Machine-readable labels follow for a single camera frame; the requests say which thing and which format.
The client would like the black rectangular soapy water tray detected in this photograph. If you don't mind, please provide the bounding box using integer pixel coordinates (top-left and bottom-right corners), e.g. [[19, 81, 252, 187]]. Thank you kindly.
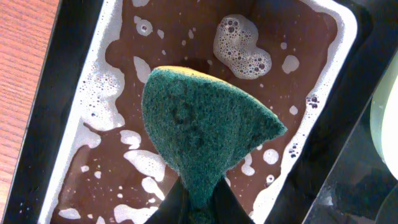
[[3, 0, 397, 223]]

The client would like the light blue plate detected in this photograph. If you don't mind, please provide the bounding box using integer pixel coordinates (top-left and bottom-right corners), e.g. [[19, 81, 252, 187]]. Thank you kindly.
[[375, 184, 397, 224], [369, 55, 397, 178]]

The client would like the green yellow scrub sponge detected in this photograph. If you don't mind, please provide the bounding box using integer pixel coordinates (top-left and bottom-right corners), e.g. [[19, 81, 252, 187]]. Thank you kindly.
[[142, 66, 287, 223]]

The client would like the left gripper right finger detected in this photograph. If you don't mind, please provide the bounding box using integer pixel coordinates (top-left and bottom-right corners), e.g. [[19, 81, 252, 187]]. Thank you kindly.
[[211, 178, 254, 224]]

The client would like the black round serving tray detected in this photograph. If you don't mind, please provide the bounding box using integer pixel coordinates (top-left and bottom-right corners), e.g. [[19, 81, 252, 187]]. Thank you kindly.
[[303, 106, 397, 224]]

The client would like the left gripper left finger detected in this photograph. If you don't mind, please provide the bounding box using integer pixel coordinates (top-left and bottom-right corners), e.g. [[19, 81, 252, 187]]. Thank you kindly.
[[145, 177, 190, 224]]

